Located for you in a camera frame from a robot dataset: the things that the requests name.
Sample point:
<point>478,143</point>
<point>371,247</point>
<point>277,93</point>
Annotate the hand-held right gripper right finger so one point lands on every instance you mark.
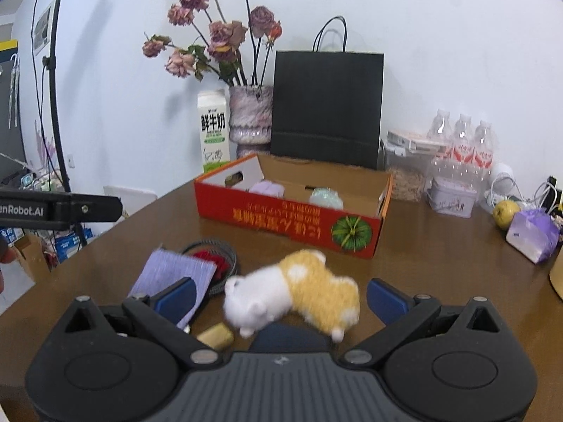
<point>387,301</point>

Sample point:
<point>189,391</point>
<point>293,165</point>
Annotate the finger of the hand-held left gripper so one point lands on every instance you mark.
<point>99,208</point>

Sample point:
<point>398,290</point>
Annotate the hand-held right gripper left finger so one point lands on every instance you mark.
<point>176,301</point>

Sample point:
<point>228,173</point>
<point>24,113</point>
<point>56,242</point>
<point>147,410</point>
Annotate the yellow and white plush dog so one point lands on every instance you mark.
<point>316,290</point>

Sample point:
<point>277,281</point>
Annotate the dark blue pouch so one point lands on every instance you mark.
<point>286,338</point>

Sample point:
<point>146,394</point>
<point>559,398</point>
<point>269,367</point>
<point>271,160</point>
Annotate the orange cardboard box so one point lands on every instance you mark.
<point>286,224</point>

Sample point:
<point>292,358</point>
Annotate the person's left hand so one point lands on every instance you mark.
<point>5,250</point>

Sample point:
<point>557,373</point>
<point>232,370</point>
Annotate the striped purple cloth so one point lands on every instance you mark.
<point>176,268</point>

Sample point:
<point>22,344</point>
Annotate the white box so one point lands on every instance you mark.
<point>132,198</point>

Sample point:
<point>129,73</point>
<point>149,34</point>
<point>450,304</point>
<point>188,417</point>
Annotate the brown cardboard carton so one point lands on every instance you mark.
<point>31,255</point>

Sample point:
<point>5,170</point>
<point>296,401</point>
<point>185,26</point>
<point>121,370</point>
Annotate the blue packages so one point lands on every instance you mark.
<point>70,244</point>

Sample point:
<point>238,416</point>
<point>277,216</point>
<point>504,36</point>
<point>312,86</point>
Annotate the red fabric item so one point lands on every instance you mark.
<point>211,261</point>

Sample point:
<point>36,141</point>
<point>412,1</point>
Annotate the small gold block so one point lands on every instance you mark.
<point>215,336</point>

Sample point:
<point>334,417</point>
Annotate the black round basket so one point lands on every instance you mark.
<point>232,257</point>

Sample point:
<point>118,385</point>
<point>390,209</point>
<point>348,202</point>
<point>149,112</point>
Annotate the floral tin box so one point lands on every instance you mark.
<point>451,200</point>

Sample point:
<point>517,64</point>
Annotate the clear container of seeds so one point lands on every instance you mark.
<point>407,182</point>

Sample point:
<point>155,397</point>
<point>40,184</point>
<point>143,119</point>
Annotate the white milk carton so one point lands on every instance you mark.
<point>213,136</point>

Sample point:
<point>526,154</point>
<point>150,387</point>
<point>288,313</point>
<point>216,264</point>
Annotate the purple fluffy item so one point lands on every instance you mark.
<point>268,189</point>

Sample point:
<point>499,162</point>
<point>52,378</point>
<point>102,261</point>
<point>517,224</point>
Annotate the purple tissue pack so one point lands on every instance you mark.
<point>532,235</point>

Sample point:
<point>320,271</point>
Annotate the flat white carton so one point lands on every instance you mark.
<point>413,139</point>

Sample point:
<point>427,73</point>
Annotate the beige round object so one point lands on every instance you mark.
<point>557,279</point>

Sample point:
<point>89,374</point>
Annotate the white mini fan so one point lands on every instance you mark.
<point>503,171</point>

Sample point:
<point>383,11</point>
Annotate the pink knitted vase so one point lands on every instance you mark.
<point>250,114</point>

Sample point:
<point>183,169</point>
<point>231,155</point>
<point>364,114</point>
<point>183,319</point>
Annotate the black paper bag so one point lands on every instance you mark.
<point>325,105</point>

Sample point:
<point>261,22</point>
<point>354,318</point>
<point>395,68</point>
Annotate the dried rose bouquet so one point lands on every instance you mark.
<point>222,37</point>

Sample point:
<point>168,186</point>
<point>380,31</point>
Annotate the wall poster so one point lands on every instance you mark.
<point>43,28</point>

